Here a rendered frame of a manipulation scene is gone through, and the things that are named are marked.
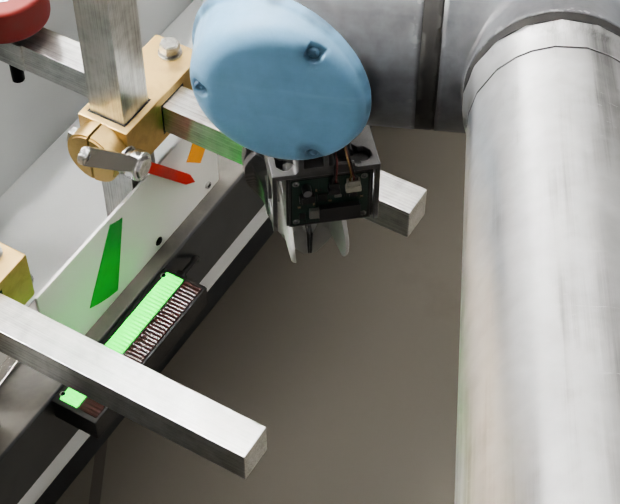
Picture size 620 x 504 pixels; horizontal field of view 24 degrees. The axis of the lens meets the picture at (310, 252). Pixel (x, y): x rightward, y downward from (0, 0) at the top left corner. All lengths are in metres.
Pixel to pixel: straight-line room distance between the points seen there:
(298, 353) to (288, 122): 1.42
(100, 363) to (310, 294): 1.13
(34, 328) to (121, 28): 0.24
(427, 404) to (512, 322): 1.59
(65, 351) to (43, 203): 0.43
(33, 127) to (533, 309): 1.07
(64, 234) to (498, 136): 0.91
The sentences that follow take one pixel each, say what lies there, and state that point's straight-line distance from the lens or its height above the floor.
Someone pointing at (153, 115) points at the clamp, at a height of 0.86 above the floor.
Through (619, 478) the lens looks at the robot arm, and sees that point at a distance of 0.42.
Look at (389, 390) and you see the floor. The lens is 2.09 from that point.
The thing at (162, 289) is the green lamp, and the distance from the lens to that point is 1.31.
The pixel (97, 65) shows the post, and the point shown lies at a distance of 1.18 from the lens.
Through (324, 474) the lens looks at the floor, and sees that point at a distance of 2.01.
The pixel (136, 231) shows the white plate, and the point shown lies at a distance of 1.29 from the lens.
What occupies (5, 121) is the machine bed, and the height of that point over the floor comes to 0.70.
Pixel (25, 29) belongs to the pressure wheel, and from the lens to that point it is 1.29.
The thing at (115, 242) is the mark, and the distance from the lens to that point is 1.26.
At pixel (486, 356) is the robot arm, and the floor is 1.32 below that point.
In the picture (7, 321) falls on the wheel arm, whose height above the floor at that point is 0.85.
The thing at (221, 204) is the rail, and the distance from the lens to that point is 1.38.
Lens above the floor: 1.72
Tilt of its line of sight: 50 degrees down
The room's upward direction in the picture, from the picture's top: straight up
